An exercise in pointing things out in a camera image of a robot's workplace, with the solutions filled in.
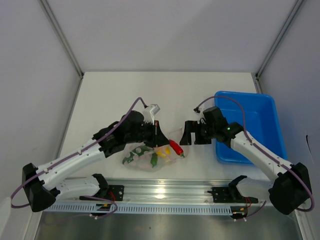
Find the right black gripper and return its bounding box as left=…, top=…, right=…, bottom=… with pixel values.
left=180, top=120, right=217, bottom=146

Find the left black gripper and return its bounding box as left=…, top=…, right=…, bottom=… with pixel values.
left=125, top=119, right=170, bottom=148

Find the yellow orange mango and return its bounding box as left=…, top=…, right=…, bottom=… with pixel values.
left=155, top=146, right=171, bottom=158

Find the red chili pepper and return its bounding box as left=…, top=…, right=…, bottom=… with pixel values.
left=169, top=139, right=185, bottom=158

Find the clear zip top bag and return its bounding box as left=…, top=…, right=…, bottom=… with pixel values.
left=121, top=126, right=189, bottom=172

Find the green chili pepper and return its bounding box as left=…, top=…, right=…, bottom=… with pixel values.
left=150, top=153, right=158, bottom=168

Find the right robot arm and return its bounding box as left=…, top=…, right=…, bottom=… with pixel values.
left=179, top=106, right=315, bottom=215

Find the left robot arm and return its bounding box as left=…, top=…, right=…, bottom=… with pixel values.
left=22, top=110, right=169, bottom=213

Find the blue plastic tray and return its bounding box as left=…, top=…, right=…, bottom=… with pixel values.
left=214, top=91, right=288, bottom=160

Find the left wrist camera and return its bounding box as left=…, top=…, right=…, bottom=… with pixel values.
left=142, top=104, right=160, bottom=125

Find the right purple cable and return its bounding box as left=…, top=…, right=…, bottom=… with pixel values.
left=193, top=95, right=314, bottom=212

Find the purple cable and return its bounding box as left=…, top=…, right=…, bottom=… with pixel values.
left=193, top=95, right=314, bottom=212
left=10, top=97, right=151, bottom=209

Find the aluminium mounting rail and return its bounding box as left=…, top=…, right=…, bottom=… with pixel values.
left=33, top=177, right=276, bottom=208

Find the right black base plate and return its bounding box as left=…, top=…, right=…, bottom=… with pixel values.
left=207, top=187, right=259, bottom=204

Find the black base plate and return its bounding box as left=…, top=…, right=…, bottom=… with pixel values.
left=79, top=185, right=125, bottom=202
left=207, top=187, right=259, bottom=204

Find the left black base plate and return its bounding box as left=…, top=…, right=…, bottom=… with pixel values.
left=79, top=185, right=125, bottom=202

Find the slotted cable duct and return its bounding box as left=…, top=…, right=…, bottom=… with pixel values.
left=45, top=202, right=233, bottom=216

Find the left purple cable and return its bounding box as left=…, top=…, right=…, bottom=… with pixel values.
left=10, top=97, right=151, bottom=209

